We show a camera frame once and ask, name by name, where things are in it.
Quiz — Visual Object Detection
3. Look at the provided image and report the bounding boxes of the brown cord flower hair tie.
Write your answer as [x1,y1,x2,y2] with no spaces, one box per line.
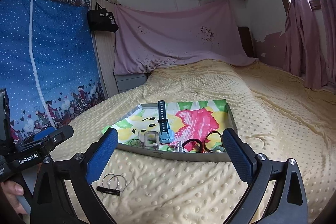
[203,130,227,154]

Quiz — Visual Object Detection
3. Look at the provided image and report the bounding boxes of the white wavy hair clip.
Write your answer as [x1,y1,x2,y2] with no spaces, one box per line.
[175,141,185,153]

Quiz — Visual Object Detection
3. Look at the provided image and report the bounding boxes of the left human hand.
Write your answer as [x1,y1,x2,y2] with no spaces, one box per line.
[1,181,27,215]

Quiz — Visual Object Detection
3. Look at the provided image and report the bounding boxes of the black hair clip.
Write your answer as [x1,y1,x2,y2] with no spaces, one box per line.
[96,186,121,196]

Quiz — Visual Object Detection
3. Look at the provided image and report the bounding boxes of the grey buckle clip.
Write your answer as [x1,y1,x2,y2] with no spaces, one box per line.
[138,131,160,149]

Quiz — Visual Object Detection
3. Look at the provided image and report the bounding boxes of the blue patterned fabric wardrobe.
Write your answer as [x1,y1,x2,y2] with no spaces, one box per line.
[1,0,105,141]

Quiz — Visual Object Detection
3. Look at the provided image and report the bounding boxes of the yellow dotted bedspread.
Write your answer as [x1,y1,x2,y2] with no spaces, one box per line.
[23,58,336,224]

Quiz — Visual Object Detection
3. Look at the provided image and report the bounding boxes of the colourful painted paper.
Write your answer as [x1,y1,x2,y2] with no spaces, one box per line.
[101,99,228,154]

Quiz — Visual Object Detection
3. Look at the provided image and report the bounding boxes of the wooden headboard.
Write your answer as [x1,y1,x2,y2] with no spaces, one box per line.
[91,0,147,98]

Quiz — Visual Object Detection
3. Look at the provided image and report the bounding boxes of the black tote bag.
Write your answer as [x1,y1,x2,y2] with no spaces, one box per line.
[87,2,119,33]

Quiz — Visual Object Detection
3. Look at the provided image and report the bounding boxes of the pink hanging cloth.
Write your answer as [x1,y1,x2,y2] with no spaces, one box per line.
[114,0,256,75]

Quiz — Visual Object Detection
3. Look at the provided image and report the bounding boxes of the pink window curtain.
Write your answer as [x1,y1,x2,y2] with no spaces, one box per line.
[284,0,335,89]

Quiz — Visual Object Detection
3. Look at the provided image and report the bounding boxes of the large silver ring pair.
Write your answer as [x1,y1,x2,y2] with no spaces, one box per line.
[101,173,128,192]

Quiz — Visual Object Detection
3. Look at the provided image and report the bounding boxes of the black hair tie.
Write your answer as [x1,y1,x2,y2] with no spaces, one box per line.
[181,138,204,154]

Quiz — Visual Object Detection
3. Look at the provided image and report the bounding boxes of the blue watch strap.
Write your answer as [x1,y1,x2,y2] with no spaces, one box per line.
[156,99,176,144]

